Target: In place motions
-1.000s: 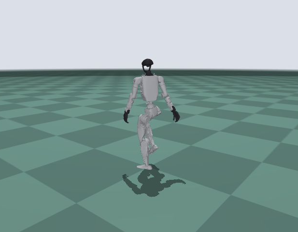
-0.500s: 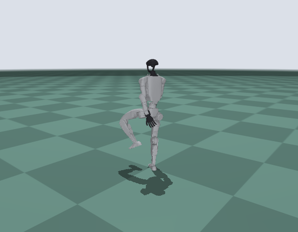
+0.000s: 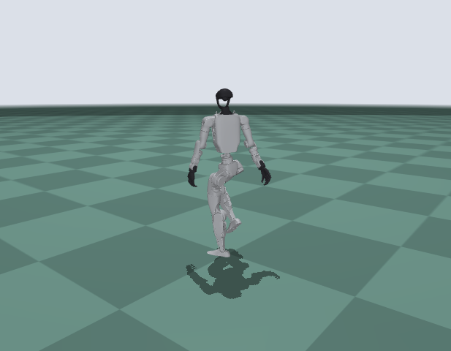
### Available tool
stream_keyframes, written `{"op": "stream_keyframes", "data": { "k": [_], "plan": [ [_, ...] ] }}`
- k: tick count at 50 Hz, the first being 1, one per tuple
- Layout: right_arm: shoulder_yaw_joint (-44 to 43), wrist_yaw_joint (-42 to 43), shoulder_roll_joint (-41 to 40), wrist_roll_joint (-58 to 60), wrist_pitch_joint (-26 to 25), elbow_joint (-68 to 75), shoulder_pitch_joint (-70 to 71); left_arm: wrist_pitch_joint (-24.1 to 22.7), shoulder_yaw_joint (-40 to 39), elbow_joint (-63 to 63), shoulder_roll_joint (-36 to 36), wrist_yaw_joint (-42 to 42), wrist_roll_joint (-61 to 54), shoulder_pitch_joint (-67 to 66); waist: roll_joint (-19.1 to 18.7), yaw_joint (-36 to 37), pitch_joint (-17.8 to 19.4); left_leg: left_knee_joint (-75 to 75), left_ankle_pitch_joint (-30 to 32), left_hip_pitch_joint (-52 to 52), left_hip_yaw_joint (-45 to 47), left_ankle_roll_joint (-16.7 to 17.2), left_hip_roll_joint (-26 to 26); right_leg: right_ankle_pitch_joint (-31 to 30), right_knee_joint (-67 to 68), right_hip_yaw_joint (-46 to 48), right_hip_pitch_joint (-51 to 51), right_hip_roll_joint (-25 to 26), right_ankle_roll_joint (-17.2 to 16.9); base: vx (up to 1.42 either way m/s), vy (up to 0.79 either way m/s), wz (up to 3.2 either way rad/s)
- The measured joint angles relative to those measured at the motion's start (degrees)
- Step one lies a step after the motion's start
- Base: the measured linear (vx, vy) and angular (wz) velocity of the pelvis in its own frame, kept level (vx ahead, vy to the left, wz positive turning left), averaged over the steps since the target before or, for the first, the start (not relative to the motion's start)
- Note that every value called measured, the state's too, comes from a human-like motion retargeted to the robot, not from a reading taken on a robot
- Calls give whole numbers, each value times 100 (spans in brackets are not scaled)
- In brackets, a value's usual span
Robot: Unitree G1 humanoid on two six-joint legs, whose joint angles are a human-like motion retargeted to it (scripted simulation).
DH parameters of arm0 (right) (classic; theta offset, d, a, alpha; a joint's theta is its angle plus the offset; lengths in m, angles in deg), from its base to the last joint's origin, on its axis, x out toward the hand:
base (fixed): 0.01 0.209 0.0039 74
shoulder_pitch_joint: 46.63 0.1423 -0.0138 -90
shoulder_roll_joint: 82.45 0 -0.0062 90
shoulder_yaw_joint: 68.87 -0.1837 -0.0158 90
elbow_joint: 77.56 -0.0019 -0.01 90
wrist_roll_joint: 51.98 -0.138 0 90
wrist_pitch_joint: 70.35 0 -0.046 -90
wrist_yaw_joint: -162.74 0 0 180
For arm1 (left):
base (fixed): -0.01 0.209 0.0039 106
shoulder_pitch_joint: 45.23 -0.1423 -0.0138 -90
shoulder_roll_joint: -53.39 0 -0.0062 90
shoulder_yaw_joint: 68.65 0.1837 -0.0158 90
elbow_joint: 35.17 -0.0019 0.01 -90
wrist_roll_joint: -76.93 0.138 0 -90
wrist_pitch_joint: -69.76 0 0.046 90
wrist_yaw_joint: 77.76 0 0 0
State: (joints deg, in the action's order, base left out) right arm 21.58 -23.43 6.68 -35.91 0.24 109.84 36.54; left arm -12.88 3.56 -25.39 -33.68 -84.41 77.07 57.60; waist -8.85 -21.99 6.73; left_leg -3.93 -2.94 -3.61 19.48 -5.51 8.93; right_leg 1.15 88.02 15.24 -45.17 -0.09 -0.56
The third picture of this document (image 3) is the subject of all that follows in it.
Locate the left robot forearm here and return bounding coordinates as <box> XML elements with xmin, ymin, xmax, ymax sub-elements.
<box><xmin>189</xmin><ymin>140</ymin><xmax>202</xmax><ymax>170</ymax></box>

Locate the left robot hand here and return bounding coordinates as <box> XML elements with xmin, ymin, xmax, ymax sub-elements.
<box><xmin>188</xmin><ymin>165</ymin><xmax>197</xmax><ymax>187</ymax></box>

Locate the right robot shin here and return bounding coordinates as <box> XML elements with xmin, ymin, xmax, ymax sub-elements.
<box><xmin>220</xmin><ymin>185</ymin><xmax>235</xmax><ymax>223</ymax></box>

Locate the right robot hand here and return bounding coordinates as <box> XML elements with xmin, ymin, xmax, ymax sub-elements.
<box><xmin>258</xmin><ymin>160</ymin><xmax>271</xmax><ymax>185</ymax></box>

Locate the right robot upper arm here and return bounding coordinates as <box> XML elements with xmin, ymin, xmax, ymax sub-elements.
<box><xmin>239</xmin><ymin>115</ymin><xmax>254</xmax><ymax>148</ymax></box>

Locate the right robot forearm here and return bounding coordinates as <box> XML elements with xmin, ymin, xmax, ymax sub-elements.
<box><xmin>249</xmin><ymin>143</ymin><xmax>261</xmax><ymax>168</ymax></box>

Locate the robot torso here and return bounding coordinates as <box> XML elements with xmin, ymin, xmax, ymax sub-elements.
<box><xmin>211</xmin><ymin>111</ymin><xmax>240</xmax><ymax>179</ymax></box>

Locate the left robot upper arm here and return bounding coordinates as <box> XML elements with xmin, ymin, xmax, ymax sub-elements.
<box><xmin>199</xmin><ymin>116</ymin><xmax>215</xmax><ymax>149</ymax></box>

